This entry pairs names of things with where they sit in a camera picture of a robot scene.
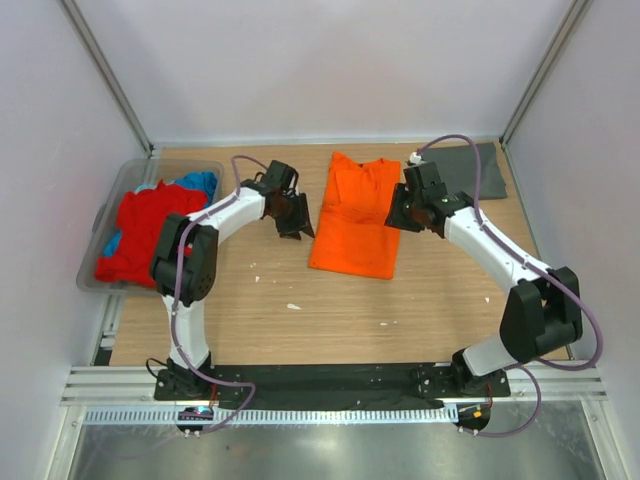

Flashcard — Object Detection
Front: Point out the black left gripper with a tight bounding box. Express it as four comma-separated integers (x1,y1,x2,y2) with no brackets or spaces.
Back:
270,192,315,241

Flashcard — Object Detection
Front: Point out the orange t shirt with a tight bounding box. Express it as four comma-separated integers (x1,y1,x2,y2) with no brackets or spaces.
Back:
308,152,401,280

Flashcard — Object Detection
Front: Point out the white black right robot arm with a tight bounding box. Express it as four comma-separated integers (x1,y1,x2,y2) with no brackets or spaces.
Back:
385,162,583,396

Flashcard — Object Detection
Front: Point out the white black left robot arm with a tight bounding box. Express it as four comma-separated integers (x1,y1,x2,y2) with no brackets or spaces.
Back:
150,155,315,401

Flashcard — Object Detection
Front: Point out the folded grey t shirt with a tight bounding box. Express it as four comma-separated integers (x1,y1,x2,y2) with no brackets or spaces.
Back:
422,143,507,200

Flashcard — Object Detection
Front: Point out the blue t shirt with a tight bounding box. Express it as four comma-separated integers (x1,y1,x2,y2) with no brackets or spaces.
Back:
102,171,218,258

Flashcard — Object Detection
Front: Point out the red t shirt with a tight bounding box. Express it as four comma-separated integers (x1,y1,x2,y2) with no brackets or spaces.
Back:
94,181,208,288

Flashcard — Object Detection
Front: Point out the clear plastic bin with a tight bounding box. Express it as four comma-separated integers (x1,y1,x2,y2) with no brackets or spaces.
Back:
76,159,225,296

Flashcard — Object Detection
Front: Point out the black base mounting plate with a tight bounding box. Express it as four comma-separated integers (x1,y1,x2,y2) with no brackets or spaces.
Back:
154,362,511,411

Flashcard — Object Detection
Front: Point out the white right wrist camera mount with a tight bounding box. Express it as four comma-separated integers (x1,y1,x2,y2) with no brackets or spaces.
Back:
406,151,424,167

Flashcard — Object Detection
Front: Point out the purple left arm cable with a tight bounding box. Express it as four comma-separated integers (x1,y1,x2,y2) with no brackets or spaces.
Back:
169,153,256,434

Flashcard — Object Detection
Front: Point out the left aluminium frame post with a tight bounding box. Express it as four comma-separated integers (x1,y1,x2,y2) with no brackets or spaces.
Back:
58,0,154,158

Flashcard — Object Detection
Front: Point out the aluminium frame post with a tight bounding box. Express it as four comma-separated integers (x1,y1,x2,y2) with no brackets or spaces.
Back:
58,0,154,158
499,0,593,150

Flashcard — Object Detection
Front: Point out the right aluminium frame post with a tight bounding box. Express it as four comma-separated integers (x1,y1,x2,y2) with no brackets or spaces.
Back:
499,0,593,150

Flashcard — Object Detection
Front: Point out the white slotted cable duct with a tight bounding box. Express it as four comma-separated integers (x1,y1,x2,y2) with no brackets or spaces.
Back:
84,404,458,426

